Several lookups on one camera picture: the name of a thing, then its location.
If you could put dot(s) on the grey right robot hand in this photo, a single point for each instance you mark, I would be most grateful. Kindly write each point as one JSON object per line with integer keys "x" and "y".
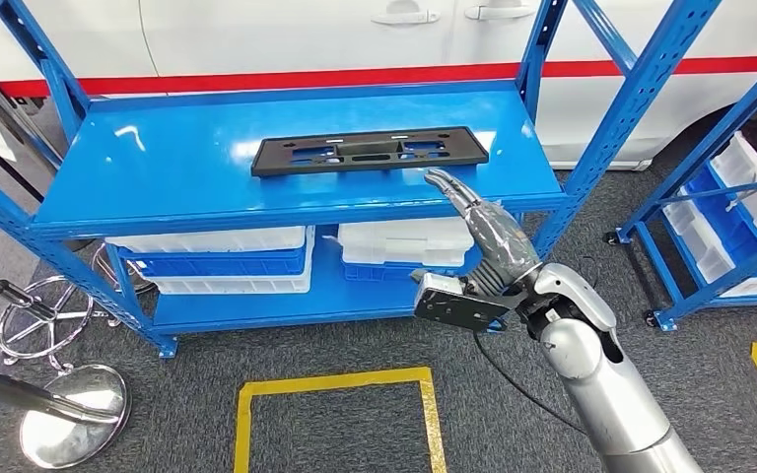
{"x": 502, "y": 241}

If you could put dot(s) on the long black plastic part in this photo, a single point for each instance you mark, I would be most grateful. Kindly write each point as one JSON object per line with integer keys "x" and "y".
{"x": 267, "y": 163}

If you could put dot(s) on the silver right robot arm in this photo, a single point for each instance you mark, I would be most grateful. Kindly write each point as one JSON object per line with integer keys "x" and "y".
{"x": 600, "y": 391}

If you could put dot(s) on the blue steel shelf rack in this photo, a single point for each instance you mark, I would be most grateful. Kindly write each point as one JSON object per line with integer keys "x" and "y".
{"x": 679, "y": 176}
{"x": 156, "y": 170}

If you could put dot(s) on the blue plastic bin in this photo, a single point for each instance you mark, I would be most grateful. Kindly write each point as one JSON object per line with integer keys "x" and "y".
{"x": 731, "y": 228}
{"x": 222, "y": 264}
{"x": 372, "y": 273}

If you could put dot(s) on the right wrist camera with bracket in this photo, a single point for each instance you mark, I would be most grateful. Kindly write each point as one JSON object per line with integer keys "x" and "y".
{"x": 450, "y": 307}

